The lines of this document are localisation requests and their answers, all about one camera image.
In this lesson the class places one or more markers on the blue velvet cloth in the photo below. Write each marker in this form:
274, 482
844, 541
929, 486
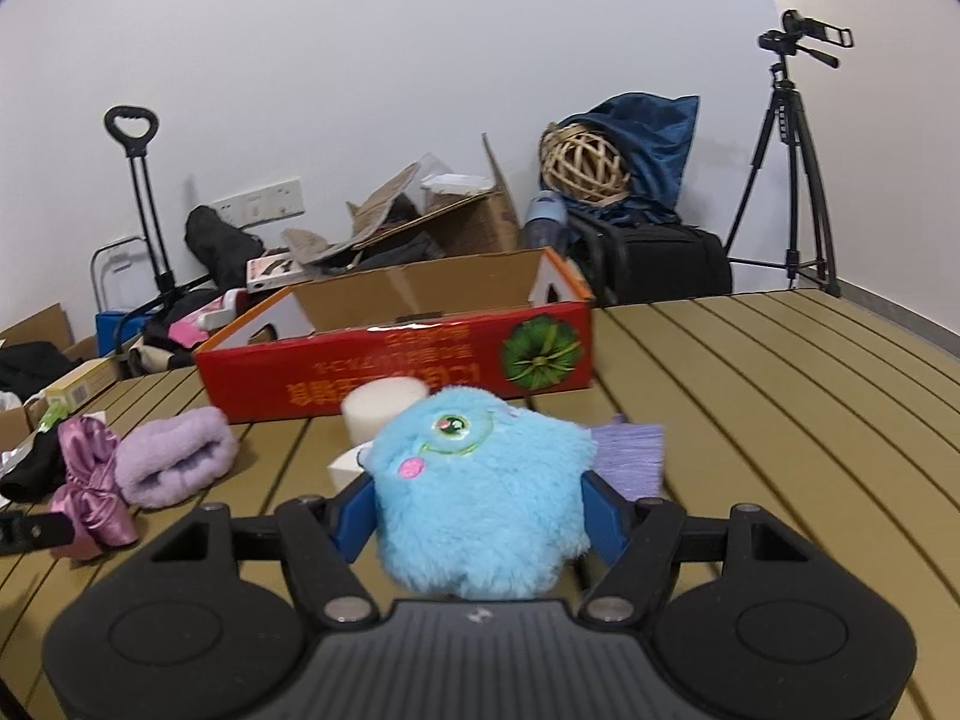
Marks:
660, 142

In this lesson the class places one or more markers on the lavender fuzzy cloth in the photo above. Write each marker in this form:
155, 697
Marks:
176, 457

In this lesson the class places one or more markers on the black suitcase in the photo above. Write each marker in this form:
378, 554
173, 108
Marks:
660, 262

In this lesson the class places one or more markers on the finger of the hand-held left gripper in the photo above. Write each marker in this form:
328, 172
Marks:
37, 535

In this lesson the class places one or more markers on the yellow and green carton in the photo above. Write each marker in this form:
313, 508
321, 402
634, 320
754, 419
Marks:
79, 382

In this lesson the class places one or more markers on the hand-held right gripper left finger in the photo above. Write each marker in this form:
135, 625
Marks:
352, 521

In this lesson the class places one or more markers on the blue plastic box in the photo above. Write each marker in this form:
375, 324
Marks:
120, 330

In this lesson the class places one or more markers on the black clothes pile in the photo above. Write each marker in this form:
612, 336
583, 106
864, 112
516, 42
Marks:
34, 367

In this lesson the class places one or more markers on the purple satin pouch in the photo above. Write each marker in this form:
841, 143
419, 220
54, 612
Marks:
90, 487

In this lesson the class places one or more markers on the black rolled fabric bag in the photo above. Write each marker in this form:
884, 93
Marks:
221, 244

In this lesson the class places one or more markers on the pink packet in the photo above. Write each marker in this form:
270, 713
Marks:
191, 330

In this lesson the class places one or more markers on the large brown cardboard box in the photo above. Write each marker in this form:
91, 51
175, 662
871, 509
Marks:
37, 326

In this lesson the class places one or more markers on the black tripod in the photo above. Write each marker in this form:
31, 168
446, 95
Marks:
787, 165

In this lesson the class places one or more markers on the white wall socket row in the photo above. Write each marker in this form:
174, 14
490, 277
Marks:
262, 202

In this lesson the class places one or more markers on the black knit cloth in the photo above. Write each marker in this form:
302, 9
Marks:
30, 469

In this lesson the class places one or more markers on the red cardboard box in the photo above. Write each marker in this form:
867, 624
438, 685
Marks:
375, 367

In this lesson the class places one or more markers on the blue furry plush toy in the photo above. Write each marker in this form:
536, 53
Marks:
480, 502

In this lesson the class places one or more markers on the blue water bottle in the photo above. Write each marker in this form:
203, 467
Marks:
546, 221

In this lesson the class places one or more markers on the black and white box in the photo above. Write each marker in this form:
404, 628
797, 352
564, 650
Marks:
274, 271

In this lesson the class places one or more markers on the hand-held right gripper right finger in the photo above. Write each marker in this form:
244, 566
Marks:
604, 517

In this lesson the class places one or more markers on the open brown cardboard box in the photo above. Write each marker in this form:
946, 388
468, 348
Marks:
472, 229

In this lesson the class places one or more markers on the white plastic bottle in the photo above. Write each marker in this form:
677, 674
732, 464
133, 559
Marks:
221, 309

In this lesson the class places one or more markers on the clear container with white lid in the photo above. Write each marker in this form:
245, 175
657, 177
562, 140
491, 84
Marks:
457, 191

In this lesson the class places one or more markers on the rattan ball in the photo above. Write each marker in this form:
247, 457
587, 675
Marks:
585, 161

